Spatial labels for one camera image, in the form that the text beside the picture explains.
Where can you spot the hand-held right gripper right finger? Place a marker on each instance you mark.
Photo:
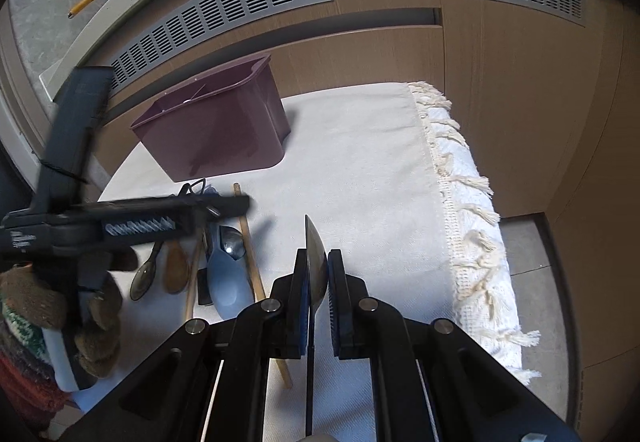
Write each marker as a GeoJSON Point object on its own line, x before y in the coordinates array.
{"type": "Point", "coordinates": [334, 327]}

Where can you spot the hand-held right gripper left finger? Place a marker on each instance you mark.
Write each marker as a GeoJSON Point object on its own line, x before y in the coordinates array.
{"type": "Point", "coordinates": [306, 322]}

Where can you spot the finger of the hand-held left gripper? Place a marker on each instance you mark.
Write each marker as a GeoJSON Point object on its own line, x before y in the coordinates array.
{"type": "Point", "coordinates": [185, 228]}
{"type": "Point", "coordinates": [165, 208]}

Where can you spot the wooden chopstick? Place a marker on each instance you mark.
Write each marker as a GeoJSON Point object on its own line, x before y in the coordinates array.
{"type": "Point", "coordinates": [248, 242]}
{"type": "Point", "coordinates": [191, 292]}

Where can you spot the white fringed cloth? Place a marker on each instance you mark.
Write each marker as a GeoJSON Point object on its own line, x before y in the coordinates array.
{"type": "Point", "coordinates": [370, 182]}

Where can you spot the metal spoon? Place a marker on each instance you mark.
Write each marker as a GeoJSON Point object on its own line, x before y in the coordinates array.
{"type": "Point", "coordinates": [234, 244]}

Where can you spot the purple plastic utensil caddy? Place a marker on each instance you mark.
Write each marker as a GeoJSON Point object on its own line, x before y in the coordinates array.
{"type": "Point", "coordinates": [215, 141]}

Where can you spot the person's left forearm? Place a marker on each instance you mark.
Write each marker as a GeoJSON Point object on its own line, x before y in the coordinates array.
{"type": "Point", "coordinates": [25, 362]}

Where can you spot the blue plastic scoop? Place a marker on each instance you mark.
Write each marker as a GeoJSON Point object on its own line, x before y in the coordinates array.
{"type": "Point", "coordinates": [227, 287]}

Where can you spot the person's left hand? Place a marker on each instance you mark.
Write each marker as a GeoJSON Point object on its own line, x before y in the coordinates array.
{"type": "Point", "coordinates": [35, 297]}

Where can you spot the wooden spoon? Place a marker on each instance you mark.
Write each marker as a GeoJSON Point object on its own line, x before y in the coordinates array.
{"type": "Point", "coordinates": [176, 272]}

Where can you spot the dark translucent brown spoon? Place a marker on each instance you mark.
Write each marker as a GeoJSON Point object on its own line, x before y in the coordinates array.
{"type": "Point", "coordinates": [142, 279]}

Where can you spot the wooden cabinet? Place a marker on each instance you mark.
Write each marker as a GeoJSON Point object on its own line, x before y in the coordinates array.
{"type": "Point", "coordinates": [525, 96]}

